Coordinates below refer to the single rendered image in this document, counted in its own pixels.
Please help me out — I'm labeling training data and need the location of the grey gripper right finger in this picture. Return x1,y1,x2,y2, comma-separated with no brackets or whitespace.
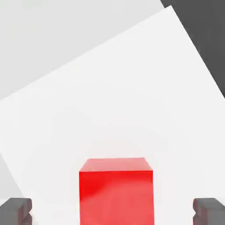
192,197,225,225

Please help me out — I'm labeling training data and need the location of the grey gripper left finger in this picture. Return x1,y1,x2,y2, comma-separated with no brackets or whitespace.
0,197,33,225

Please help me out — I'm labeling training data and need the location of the small red cube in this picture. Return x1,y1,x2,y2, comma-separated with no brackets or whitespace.
78,157,155,225

